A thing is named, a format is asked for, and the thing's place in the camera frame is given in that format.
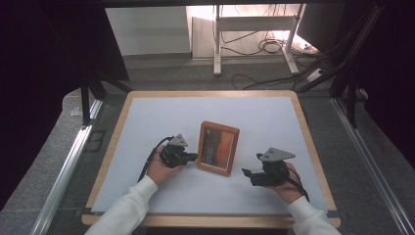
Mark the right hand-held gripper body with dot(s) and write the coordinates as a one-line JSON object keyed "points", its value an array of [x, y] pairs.
{"points": [[274, 174]]}

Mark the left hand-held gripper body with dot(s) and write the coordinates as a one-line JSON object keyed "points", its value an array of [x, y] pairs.
{"points": [[173, 156]]}

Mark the wooden picture frame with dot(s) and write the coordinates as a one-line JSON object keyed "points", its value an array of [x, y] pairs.
{"points": [[218, 148]]}

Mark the person's left hand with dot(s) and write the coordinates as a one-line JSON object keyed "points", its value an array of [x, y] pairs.
{"points": [[158, 171]]}

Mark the person's right hand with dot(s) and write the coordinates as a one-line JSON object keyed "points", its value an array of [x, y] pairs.
{"points": [[290, 191]]}

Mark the white table mat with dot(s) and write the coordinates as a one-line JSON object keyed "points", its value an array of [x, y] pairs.
{"points": [[195, 111]]}

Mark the wooden table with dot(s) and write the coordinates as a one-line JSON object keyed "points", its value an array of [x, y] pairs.
{"points": [[212, 93]]}

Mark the dark floor vent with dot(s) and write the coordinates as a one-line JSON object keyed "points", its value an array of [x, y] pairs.
{"points": [[94, 141]]}

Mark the black metal stand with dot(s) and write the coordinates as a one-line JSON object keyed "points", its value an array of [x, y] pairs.
{"points": [[85, 104], [351, 104]]}

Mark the white power strip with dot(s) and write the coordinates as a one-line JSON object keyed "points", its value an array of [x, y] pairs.
{"points": [[315, 75]]}

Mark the light wooden panel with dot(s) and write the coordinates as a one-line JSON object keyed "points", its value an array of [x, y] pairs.
{"points": [[202, 39]]}

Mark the white board panel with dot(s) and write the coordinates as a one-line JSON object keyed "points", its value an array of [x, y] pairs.
{"points": [[147, 31]]}

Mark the dark curtain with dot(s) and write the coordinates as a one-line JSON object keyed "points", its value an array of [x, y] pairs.
{"points": [[391, 65], [39, 81]]}

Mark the dark monitor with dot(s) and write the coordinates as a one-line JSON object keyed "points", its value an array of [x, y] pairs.
{"points": [[318, 26]]}

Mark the aluminium floor rail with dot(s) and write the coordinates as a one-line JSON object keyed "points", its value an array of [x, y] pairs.
{"points": [[70, 163], [368, 156]]}

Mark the white metal desk frame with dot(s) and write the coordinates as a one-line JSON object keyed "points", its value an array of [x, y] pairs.
{"points": [[254, 23]]}

